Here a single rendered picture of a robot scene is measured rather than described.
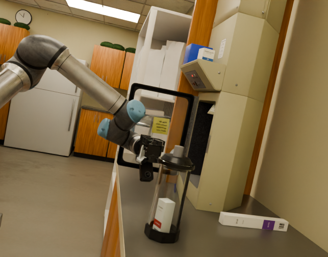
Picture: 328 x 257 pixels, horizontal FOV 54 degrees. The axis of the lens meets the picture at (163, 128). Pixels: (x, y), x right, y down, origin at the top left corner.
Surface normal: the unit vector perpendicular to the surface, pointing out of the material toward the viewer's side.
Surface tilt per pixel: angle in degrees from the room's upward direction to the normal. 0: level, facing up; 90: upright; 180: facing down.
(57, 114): 90
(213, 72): 90
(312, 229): 90
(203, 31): 90
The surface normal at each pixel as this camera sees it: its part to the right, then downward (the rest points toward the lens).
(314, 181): -0.97, -0.18
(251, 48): 0.16, 0.11
